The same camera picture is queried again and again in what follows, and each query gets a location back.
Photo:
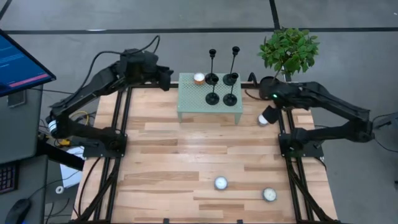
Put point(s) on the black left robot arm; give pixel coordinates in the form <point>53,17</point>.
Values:
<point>93,84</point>

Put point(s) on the black candlestick holder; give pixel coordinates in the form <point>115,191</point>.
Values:
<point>211,79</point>
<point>229,81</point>
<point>230,100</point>
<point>212,99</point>

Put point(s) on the yellow clamp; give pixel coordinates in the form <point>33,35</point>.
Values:
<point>64,142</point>

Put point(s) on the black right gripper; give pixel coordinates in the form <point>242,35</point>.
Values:
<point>280,101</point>

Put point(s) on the white tape roll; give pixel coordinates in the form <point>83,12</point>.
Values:
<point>57,189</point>

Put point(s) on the green perforated metal shelf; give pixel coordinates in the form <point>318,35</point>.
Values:
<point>192,99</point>

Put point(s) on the black aluminium table frame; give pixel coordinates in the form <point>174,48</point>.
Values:
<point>143,85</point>

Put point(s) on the white paper sheet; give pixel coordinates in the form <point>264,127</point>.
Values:
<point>71,174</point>

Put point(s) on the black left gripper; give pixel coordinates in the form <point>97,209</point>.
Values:
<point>151,68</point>

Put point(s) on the grey floor box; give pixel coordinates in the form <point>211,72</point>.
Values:
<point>388,123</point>

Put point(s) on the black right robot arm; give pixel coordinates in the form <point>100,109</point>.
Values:
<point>335,102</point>

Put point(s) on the black desk foot bar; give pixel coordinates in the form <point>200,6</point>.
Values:
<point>59,155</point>

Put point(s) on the black keyboard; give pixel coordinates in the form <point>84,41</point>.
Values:
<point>7,179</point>

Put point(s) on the green plant in black pot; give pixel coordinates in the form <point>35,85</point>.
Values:
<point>289,49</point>

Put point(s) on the grey desk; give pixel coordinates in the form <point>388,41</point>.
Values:
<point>18,130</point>

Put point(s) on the red patterned white candle tin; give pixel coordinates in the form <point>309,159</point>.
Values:
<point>261,120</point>

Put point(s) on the blue floral candle tin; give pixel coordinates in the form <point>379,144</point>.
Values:
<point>269,194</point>
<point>221,183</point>

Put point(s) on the computer monitor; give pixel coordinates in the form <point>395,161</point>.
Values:
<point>18,65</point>

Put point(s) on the orange candle tin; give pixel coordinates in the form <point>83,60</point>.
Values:
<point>199,77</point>

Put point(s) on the black computer mouse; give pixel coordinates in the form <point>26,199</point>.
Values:
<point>18,213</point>

